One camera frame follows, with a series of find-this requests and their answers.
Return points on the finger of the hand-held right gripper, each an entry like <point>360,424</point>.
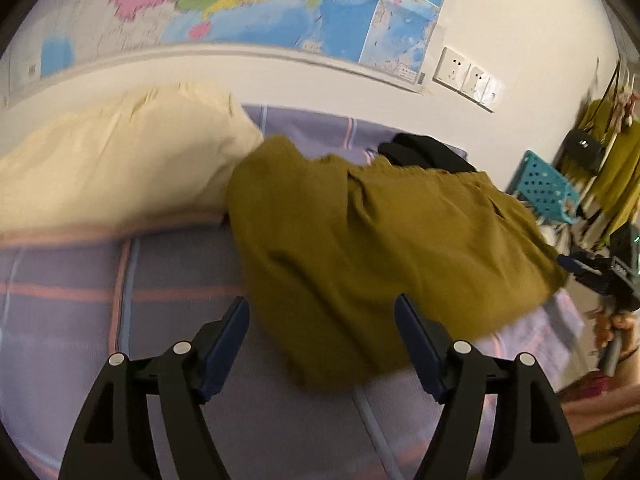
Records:
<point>582,267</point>

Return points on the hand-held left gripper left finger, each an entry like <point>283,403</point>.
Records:
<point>220,350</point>

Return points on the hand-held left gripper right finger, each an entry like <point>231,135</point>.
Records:
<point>422,350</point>

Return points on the olive green garment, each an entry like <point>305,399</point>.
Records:
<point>360,250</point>

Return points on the black shoulder bag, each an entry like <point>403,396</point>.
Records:
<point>584,150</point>

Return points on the person's right forearm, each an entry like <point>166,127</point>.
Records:
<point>605,405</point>

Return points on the hanging yellow clothes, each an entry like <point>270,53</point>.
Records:
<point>620,175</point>

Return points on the person's right hand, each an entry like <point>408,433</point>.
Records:
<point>617,335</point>

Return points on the teal perforated plastic basket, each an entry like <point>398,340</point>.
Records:
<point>545,185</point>

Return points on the purple plaid bed sheet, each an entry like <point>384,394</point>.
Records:
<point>75,270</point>

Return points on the person's mustard clothing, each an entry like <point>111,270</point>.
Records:
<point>607,447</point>

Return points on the black cloth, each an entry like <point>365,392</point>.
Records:
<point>425,152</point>

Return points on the cream pillow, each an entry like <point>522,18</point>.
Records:
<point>115,155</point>

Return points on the white wall socket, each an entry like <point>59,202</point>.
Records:
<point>451,66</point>
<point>492,94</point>
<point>475,81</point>

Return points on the colourful wall map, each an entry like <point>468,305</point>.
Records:
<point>250,0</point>

